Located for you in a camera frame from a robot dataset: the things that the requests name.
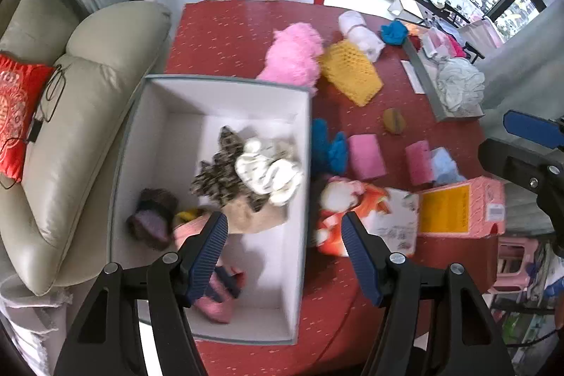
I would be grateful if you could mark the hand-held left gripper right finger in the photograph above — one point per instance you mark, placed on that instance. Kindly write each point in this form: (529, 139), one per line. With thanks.
(359, 257)

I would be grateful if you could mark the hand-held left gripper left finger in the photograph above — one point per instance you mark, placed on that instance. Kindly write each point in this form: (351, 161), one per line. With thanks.
(207, 257)

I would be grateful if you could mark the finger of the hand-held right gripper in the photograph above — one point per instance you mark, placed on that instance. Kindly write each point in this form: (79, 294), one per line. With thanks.
(506, 162)
(526, 127)

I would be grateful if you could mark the yellow knit cloth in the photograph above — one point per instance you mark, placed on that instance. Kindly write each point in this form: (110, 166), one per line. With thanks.
(185, 216)

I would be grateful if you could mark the pink cloth with navy stripes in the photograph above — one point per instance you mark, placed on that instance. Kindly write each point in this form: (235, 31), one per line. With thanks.
(220, 305)

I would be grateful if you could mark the white storage box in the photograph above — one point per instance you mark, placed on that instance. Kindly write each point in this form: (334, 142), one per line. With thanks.
(264, 270)

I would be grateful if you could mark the beige soft cloth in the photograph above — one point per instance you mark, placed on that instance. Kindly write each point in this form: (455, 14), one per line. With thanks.
(255, 219)

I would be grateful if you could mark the dark brown fuzzy cloth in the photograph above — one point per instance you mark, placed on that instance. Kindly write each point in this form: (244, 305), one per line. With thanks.
(152, 217)

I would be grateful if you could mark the leopard print cloth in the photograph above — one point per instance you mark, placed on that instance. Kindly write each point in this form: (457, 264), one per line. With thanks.
(220, 177)

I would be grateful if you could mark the white patterned fluffy cloth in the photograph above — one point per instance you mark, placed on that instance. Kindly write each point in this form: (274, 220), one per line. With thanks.
(268, 173)

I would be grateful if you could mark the pink box with yellow label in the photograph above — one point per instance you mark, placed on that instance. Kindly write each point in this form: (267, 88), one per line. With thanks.
(480, 200)

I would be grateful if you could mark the orange printed tissue pack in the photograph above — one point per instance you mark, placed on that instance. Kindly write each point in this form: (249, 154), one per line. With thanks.
(396, 222)

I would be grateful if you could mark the light blue cloth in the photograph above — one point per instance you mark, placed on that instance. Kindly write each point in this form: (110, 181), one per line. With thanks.
(445, 164)

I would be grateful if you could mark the white crumpled cloth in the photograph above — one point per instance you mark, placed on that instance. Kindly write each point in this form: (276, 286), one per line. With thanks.
(458, 81)

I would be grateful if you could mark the small pink sponge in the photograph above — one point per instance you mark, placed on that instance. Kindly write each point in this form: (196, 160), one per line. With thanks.
(418, 162)

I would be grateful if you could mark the pink folded towel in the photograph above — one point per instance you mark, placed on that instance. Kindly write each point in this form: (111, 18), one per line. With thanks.
(368, 155)

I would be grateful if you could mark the magenta cloth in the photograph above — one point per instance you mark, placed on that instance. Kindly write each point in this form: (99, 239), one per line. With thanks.
(458, 51)

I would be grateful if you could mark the pink plastic stool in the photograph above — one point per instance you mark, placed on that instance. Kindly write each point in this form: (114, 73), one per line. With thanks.
(515, 266)

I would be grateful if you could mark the grey tray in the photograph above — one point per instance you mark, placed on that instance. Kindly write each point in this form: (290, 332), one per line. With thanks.
(429, 89)

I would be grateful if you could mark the pink translucent bag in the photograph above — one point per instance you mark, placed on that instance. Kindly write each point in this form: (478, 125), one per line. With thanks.
(480, 33)

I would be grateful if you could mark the blue fuzzy sock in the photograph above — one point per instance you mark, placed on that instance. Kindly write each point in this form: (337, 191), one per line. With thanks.
(339, 151)
(320, 142)

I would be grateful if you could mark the olive brown round pouch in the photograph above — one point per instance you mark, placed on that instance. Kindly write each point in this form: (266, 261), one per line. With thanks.
(394, 121)

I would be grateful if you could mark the white paper card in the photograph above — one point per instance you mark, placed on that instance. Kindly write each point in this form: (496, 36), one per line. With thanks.
(413, 76)

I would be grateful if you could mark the blue fluffy cloth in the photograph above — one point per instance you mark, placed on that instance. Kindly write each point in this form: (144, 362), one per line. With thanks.
(394, 32)

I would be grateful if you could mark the white flat box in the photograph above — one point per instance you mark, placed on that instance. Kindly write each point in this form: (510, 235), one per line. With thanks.
(409, 6)

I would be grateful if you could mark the yellow mesh sponge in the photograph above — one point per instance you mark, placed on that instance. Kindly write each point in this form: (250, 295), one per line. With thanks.
(352, 72)

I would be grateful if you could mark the grey-green leather sofa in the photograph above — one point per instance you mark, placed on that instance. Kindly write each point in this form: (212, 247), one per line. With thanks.
(88, 116)

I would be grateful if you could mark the white rolled cloth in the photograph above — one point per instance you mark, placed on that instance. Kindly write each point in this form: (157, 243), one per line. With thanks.
(361, 34)

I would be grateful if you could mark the grey fringed blanket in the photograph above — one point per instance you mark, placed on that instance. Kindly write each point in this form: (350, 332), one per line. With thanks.
(26, 314)

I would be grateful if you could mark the pink fluffy plush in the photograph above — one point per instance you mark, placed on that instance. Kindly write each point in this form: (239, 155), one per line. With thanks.
(291, 54)

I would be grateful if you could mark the red embroidered cushion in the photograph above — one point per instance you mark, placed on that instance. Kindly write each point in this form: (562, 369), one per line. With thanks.
(17, 116)

